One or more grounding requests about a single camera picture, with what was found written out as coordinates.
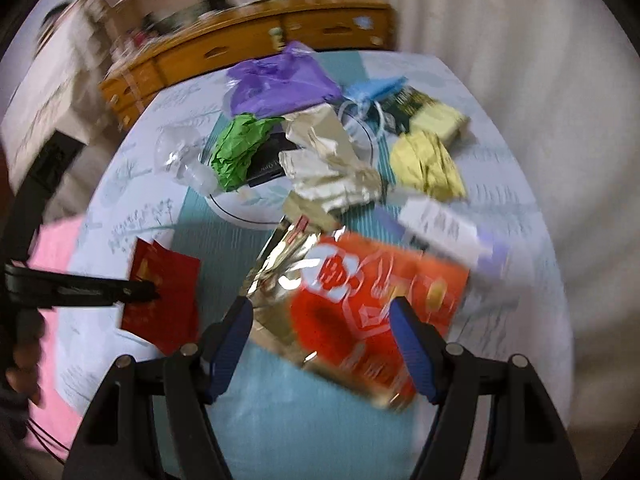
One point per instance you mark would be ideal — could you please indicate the pink blanket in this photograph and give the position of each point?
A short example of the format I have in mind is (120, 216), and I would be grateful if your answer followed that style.
(50, 245)

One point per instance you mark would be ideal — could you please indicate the clear plastic bag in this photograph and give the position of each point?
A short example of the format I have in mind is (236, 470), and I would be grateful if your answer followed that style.
(180, 155)

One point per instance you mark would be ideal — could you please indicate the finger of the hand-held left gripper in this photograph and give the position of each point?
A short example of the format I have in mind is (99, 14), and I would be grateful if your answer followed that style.
(90, 291)

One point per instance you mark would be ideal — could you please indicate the white and teal box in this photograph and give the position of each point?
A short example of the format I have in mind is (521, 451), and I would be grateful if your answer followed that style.
(310, 435)

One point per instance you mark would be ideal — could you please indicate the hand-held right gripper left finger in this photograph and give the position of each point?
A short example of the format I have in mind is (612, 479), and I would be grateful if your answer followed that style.
(227, 350)

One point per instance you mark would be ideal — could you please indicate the crumpled silver wrapper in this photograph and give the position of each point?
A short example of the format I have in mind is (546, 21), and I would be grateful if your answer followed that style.
(325, 160)

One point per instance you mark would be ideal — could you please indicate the gold foil wrapper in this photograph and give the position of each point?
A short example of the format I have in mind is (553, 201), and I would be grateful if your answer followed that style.
(280, 265)

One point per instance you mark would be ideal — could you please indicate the orange snack bag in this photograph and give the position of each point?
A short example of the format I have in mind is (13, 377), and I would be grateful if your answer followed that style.
(370, 305)

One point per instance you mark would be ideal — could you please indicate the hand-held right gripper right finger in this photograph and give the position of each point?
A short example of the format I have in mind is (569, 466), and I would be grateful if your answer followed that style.
(415, 355)

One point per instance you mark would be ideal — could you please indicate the green crumpled paper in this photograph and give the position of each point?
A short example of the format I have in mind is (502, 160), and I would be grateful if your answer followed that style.
(237, 150)

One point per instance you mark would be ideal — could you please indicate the green and cream chocolate wrapper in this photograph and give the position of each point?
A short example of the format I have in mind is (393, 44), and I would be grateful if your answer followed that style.
(430, 110)

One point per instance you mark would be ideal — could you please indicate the blue plastic bag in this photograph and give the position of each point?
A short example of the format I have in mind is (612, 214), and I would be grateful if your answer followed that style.
(372, 91)

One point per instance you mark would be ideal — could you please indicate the yellow crumpled paper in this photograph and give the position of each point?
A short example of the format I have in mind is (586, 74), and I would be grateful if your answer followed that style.
(425, 162)

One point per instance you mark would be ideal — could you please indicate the red envelope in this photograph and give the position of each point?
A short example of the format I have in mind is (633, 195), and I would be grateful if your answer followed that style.
(165, 300)

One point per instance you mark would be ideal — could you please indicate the white and purple box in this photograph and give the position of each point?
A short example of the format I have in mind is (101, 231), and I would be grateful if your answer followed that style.
(445, 232)

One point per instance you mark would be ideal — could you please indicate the purple plastic bag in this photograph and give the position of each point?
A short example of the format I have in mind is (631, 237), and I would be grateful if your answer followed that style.
(285, 85)

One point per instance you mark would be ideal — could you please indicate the white curtain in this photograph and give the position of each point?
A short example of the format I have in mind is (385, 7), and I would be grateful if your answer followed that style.
(525, 60)

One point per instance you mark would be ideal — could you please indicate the small black box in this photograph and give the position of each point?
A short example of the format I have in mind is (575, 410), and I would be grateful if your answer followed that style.
(270, 162)

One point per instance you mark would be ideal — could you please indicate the white round tray black rim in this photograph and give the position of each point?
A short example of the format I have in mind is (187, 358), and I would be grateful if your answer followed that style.
(250, 212)

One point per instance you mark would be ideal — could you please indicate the person's left hand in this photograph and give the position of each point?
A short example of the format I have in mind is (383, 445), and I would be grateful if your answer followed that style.
(25, 367)

